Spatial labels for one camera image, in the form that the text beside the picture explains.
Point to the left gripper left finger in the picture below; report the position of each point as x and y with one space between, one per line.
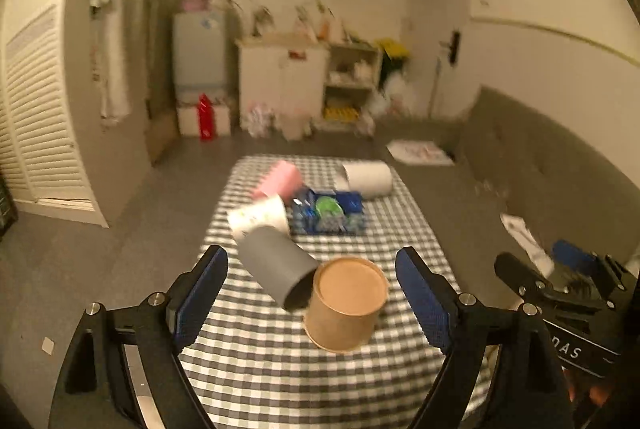
94 387

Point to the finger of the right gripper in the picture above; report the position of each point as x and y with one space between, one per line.
572 256
519 277

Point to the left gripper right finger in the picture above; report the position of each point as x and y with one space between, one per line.
528 388

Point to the brown paper cup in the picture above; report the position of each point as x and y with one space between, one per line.
347 296

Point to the white plain cup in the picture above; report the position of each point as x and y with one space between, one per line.
370 178

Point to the grey cup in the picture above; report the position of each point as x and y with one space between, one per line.
283 269

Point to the white floral paper cup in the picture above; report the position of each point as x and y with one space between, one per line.
271 211

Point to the pink cup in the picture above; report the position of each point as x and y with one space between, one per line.
283 179

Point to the white paper on sofa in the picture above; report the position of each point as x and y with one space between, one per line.
517 228

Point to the grey sofa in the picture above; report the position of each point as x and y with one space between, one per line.
508 158

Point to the checkered tablecloth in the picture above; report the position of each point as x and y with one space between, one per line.
253 366

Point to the white louvered wardrobe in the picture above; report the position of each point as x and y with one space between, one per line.
57 157

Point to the white plastic bags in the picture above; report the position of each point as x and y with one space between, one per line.
394 100

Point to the blue label water bottle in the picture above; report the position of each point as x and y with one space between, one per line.
324 213

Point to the white box under washer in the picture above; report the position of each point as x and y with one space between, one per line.
192 120

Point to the red bottle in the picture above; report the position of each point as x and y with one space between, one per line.
206 119

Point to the open white shelf unit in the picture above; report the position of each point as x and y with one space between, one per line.
352 76

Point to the pink lined trash bin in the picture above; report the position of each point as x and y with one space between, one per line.
294 127

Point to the white printed package bag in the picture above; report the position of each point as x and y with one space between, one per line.
259 121

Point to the white sink cabinet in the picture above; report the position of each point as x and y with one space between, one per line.
281 74

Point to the washing machine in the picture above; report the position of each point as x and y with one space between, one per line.
199 51

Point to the pink basin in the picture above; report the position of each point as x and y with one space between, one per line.
189 6

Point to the hanging white towel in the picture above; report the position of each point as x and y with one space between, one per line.
109 60

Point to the black door handle lock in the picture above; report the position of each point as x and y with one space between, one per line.
451 47

